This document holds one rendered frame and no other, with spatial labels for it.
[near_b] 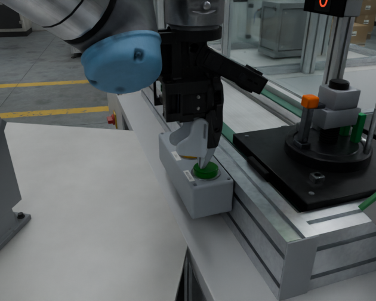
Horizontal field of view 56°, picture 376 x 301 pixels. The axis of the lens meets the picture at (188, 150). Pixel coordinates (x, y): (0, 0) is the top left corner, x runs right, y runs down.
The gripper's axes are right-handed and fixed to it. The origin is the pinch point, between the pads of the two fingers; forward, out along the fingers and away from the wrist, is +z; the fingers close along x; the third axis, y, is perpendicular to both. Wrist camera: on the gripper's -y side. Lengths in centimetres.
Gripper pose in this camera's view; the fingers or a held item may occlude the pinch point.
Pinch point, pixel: (206, 159)
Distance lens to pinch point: 56.0
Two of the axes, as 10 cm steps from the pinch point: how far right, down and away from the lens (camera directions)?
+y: -9.5, 1.4, -2.8
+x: 3.1, 4.4, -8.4
